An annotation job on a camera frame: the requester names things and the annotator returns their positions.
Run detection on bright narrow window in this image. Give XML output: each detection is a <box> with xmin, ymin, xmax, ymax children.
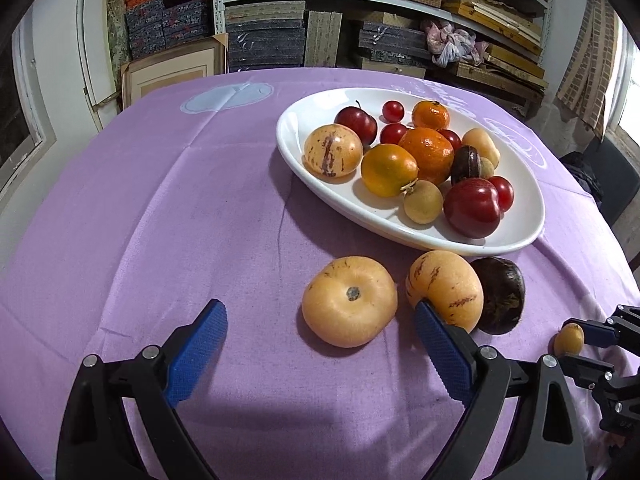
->
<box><xmin>605</xmin><ymin>10</ymin><xmax>640</xmax><ymax>141</ymax></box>

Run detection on pink cloth bundle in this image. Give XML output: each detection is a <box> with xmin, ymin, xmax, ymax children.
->
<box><xmin>421</xmin><ymin>19</ymin><xmax>491</xmax><ymax>67</ymax></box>

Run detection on stack of wooden frames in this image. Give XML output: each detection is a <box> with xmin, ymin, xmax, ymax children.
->
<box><xmin>440</xmin><ymin>0</ymin><xmax>551</xmax><ymax>106</ymax></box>

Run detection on green marbled board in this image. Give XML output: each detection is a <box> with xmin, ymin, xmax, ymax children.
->
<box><xmin>105</xmin><ymin>0</ymin><xmax>132</xmax><ymax>66</ymax></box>

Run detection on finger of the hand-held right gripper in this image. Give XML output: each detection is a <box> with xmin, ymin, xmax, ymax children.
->
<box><xmin>557</xmin><ymin>354</ymin><xmax>621</xmax><ymax>392</ymax></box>
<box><xmin>562</xmin><ymin>304</ymin><xmax>640</xmax><ymax>349</ymax></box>

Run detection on yellow-orange orange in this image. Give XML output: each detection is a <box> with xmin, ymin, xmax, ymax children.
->
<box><xmin>360</xmin><ymin>143</ymin><xmax>419</xmax><ymax>198</ymax></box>

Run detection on dark purple water chestnut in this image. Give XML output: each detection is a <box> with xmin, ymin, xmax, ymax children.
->
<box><xmin>450</xmin><ymin>145</ymin><xmax>483</xmax><ymax>184</ymax></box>
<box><xmin>469</xmin><ymin>257</ymin><xmax>526</xmax><ymax>335</ymax></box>

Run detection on purple printed tablecloth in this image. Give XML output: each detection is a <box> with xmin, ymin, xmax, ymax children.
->
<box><xmin>0</xmin><ymin>66</ymin><xmax>640</xmax><ymax>480</ymax></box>

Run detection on small yellow pepino melon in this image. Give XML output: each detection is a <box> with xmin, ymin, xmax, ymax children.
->
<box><xmin>461</xmin><ymin>128</ymin><xmax>501</xmax><ymax>168</ymax></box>

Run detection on black chair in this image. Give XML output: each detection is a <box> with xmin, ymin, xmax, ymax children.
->
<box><xmin>582</xmin><ymin>135</ymin><xmax>640</xmax><ymax>226</ymax></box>

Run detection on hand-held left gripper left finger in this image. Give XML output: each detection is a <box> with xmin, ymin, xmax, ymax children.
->
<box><xmin>55</xmin><ymin>298</ymin><xmax>229</xmax><ymax>480</ymax></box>

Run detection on white board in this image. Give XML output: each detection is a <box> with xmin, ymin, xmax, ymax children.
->
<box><xmin>75</xmin><ymin>0</ymin><xmax>121</xmax><ymax>126</ymax></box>

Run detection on purple striped pepino melon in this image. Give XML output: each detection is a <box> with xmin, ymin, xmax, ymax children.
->
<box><xmin>303</xmin><ymin>124</ymin><xmax>364</xmax><ymax>179</ymax></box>

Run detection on large yellow pepino melon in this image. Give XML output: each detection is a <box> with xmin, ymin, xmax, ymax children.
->
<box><xmin>405</xmin><ymin>250</ymin><xmax>484</xmax><ymax>333</ymax></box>

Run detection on grey metal shelf rack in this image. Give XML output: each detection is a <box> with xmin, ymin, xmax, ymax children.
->
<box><xmin>210</xmin><ymin>0</ymin><xmax>556</xmax><ymax>68</ymax></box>

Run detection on pale yellow pepino melon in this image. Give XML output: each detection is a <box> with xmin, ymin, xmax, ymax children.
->
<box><xmin>301</xmin><ymin>255</ymin><xmax>399</xmax><ymax>348</ymax></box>

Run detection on framed picture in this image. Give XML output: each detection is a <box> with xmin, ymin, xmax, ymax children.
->
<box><xmin>120</xmin><ymin>34</ymin><xmax>230</xmax><ymax>111</ymax></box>

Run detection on dark bag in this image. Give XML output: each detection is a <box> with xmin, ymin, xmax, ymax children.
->
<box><xmin>559</xmin><ymin>151</ymin><xmax>608</xmax><ymax>206</ymax></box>

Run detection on hanging woven mat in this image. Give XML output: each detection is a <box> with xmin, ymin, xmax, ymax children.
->
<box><xmin>555</xmin><ymin>0</ymin><xmax>618</xmax><ymax>138</ymax></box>

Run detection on white oval plate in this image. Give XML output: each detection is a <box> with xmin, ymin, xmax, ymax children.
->
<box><xmin>276</xmin><ymin>88</ymin><xmax>546</xmax><ymax>256</ymax></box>

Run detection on dark red plum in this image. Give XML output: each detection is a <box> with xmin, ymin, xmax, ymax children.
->
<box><xmin>443</xmin><ymin>177</ymin><xmax>502</xmax><ymax>239</ymax></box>
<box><xmin>334</xmin><ymin>101</ymin><xmax>379</xmax><ymax>147</ymax></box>

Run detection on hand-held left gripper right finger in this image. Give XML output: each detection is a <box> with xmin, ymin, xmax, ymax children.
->
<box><xmin>412</xmin><ymin>300</ymin><xmax>588</xmax><ymax>480</ymax></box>

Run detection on stack of dark grey boxes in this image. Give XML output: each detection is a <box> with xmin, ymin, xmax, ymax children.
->
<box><xmin>357</xmin><ymin>20</ymin><xmax>431</xmax><ymax>68</ymax></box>
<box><xmin>225</xmin><ymin>2</ymin><xmax>307</xmax><ymax>73</ymax></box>

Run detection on stack of floral fabric boxes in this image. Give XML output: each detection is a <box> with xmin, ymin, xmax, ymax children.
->
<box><xmin>124</xmin><ymin>0</ymin><xmax>211</xmax><ymax>61</ymax></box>

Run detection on upright woven boxes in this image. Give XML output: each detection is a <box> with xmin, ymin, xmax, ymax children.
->
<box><xmin>305</xmin><ymin>10</ymin><xmax>343</xmax><ymax>68</ymax></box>

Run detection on small mandarin orange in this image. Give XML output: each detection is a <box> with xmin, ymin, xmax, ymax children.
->
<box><xmin>411</xmin><ymin>100</ymin><xmax>451</xmax><ymax>131</ymax></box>

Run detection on large mandarin orange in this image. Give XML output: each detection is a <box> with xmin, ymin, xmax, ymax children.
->
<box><xmin>398</xmin><ymin>127</ymin><xmax>455</xmax><ymax>187</ymax></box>

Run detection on white framed sliding window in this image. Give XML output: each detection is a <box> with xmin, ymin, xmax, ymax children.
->
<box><xmin>0</xmin><ymin>20</ymin><xmax>51</xmax><ymax>196</ymax></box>

